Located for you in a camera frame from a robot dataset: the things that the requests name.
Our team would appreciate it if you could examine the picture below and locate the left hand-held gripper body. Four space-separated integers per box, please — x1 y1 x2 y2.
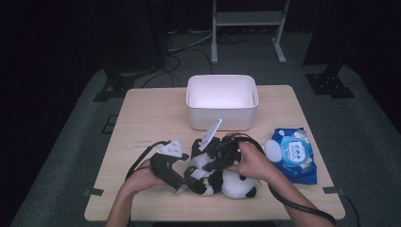
150 140 190 190

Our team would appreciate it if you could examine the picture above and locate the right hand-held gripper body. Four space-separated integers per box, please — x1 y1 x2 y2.
199 118 244 167

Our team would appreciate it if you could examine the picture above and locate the panda plush toy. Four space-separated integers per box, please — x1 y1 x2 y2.
183 137 258 201

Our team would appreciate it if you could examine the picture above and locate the white plastic storage bin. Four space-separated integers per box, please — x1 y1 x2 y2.
184 74 260 131

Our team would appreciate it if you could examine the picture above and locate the blue wet wipes pack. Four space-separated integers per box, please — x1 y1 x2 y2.
271 127 318 185

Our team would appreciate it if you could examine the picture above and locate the person's left hand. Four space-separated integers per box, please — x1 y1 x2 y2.
124 158 167 193

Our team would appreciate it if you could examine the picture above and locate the person's right hand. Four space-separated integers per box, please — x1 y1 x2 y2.
225 141 279 186

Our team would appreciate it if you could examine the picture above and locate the white round object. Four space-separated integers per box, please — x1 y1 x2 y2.
263 139 284 164

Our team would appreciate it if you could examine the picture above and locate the black stand base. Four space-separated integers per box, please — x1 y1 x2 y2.
305 62 357 99
93 70 136 103

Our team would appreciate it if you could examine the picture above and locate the white metal stand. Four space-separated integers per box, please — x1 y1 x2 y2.
210 0 291 65

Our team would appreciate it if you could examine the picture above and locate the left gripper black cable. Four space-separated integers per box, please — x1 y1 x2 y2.
125 140 173 181

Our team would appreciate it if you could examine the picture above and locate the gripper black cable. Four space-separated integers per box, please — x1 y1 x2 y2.
220 132 338 226
125 140 173 181

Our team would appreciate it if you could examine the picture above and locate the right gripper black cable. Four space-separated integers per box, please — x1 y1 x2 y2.
220 132 338 226

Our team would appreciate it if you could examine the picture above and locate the black floor cable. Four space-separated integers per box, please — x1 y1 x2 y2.
166 47 215 76
141 54 183 89

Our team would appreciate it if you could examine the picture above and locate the grey floor cable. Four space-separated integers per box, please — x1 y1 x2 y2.
166 29 214 53

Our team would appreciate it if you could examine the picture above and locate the thin black cable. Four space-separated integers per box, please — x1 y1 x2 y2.
341 193 361 227

